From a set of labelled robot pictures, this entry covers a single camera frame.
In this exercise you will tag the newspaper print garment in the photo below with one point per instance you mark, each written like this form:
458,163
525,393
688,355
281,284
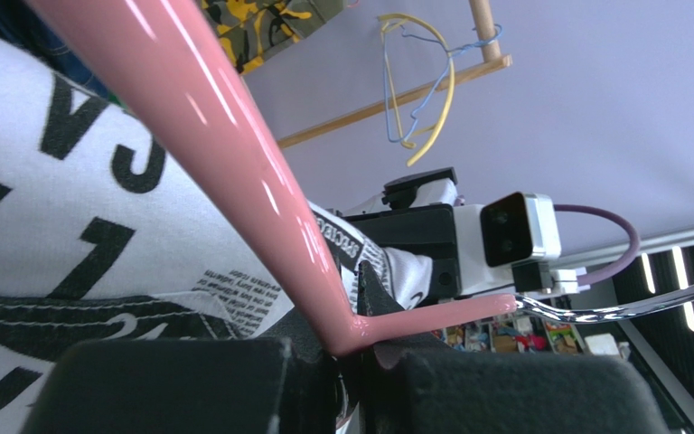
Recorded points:
104,236

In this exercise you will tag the blue wire hanger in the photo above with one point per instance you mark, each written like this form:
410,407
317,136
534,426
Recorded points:
419,84

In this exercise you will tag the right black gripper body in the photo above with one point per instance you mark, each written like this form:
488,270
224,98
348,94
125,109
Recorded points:
427,231

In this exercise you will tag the dark blue denim garment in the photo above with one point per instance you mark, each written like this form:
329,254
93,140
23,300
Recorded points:
22,27

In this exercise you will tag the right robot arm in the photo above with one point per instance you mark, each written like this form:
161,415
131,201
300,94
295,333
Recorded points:
418,190

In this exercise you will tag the thick pink hanger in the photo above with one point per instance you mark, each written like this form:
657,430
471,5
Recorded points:
163,60

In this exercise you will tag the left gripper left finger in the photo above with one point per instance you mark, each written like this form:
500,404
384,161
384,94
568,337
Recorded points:
280,382

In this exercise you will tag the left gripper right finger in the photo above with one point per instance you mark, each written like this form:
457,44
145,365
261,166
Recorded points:
418,384

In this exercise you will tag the yellow camouflage garment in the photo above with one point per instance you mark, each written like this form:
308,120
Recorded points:
253,31

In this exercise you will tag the wooden clothes rack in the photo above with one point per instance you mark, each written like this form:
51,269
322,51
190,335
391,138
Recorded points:
463,64

